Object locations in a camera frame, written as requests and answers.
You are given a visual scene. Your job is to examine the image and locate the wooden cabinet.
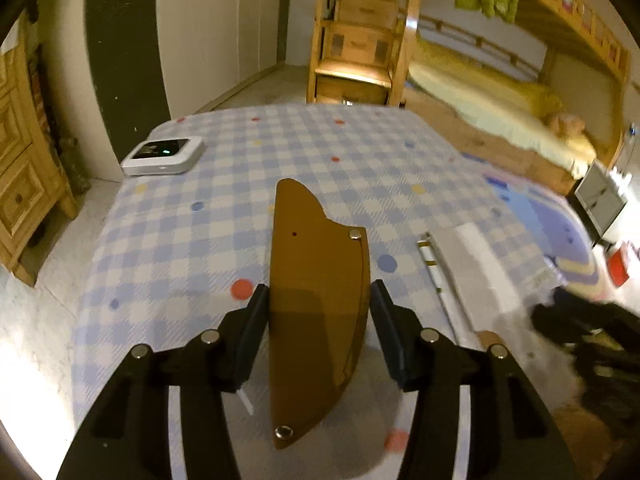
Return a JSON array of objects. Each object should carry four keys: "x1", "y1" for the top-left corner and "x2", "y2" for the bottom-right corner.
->
[{"x1": 0, "y1": 15, "x2": 81, "y2": 288}]

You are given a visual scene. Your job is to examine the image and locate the white wardrobe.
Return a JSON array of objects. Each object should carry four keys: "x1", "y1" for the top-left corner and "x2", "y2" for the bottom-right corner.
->
[{"x1": 157, "y1": 0, "x2": 291, "y2": 121}]

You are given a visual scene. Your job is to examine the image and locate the tan stuffed toy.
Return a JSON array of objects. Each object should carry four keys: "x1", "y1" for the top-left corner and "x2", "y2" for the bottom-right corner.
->
[{"x1": 547, "y1": 112, "x2": 586, "y2": 137}]

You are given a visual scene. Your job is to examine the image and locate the wooden bunk bed stairs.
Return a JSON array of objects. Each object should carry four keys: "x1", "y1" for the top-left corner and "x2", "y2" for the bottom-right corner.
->
[{"x1": 306, "y1": 0, "x2": 423, "y2": 107}]

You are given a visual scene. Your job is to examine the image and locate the yellow bedding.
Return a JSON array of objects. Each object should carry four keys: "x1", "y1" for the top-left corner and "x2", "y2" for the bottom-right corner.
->
[{"x1": 407, "y1": 40, "x2": 598, "y2": 181}]

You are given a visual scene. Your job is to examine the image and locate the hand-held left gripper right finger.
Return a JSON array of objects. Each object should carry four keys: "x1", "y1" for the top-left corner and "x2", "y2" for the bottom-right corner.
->
[{"x1": 370, "y1": 279, "x2": 578, "y2": 480}]

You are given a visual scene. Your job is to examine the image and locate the red box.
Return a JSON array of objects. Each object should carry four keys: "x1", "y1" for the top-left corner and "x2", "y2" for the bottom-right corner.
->
[{"x1": 607, "y1": 242, "x2": 640, "y2": 288}]

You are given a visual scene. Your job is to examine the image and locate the white electronic device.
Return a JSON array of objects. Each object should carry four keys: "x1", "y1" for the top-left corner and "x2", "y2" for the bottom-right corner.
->
[{"x1": 121, "y1": 136, "x2": 205, "y2": 177}]

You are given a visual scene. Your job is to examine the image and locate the black bag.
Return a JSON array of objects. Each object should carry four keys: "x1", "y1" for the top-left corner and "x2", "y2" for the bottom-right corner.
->
[{"x1": 530, "y1": 287, "x2": 640, "y2": 423}]

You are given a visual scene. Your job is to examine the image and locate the pastel patterned rug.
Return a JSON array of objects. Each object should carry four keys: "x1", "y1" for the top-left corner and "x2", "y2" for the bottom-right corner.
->
[{"x1": 460, "y1": 155, "x2": 608, "y2": 301}]

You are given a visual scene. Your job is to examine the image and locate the blue checkered tablecloth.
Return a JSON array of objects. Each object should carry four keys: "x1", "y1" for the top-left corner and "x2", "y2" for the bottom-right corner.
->
[{"x1": 70, "y1": 104, "x2": 566, "y2": 480}]

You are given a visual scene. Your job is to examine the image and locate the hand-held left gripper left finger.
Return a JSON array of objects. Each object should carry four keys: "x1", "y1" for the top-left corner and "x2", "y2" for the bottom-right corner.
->
[{"x1": 56, "y1": 284, "x2": 271, "y2": 480}]

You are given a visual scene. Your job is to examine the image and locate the wooden bunk bed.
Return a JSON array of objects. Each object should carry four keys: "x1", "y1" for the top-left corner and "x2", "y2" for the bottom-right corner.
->
[{"x1": 400, "y1": 0, "x2": 633, "y2": 196}]

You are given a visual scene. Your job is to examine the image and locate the white paper sheet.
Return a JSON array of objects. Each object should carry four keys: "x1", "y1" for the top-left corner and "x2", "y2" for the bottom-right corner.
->
[{"x1": 427, "y1": 224, "x2": 531, "y2": 333}]

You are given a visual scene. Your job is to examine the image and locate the brown plastic cutter guard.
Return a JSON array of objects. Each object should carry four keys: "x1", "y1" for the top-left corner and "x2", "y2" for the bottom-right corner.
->
[{"x1": 269, "y1": 178, "x2": 370, "y2": 453}]

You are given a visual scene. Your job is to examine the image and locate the grey nightstand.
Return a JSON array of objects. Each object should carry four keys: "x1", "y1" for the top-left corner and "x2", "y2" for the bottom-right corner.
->
[{"x1": 574, "y1": 162, "x2": 628, "y2": 241}]

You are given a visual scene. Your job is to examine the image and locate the gold and white strip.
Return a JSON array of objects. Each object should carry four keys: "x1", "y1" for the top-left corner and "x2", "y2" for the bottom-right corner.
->
[{"x1": 417, "y1": 232, "x2": 461, "y2": 346}]

